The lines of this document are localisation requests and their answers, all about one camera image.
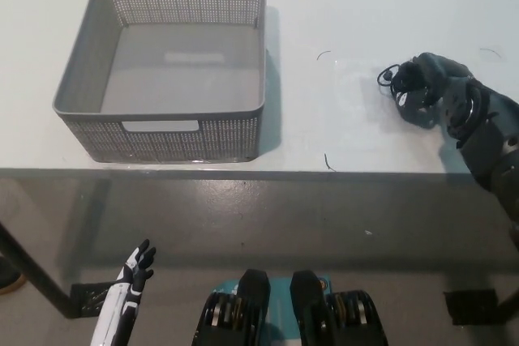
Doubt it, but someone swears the black shoe brown sole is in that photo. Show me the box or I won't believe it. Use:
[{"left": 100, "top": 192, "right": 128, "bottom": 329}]
[{"left": 0, "top": 254, "right": 24, "bottom": 295}]

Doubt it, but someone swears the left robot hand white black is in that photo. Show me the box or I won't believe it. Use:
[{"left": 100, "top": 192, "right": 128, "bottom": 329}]
[{"left": 89, "top": 238, "right": 157, "bottom": 346}]

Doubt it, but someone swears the grey perforated plastic basket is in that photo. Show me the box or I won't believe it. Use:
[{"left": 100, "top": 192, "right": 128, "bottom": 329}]
[{"left": 51, "top": 0, "right": 268, "bottom": 163}]

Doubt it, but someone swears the black webcam with cable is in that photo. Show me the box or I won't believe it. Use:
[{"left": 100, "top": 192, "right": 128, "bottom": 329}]
[{"left": 376, "top": 60, "right": 427, "bottom": 98}]

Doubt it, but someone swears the black table foot plate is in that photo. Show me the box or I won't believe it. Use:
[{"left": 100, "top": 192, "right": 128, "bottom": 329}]
[
  {"left": 69, "top": 281, "right": 117, "bottom": 318},
  {"left": 443, "top": 288, "right": 500, "bottom": 327}
]

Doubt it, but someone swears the black metal table leg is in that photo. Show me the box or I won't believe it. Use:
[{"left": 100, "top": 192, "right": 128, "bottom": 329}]
[
  {"left": 495, "top": 279, "right": 519, "bottom": 317},
  {"left": 0, "top": 220, "right": 78, "bottom": 319}
]

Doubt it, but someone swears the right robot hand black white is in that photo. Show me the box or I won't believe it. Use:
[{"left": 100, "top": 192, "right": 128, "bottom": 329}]
[{"left": 395, "top": 51, "right": 494, "bottom": 141}]

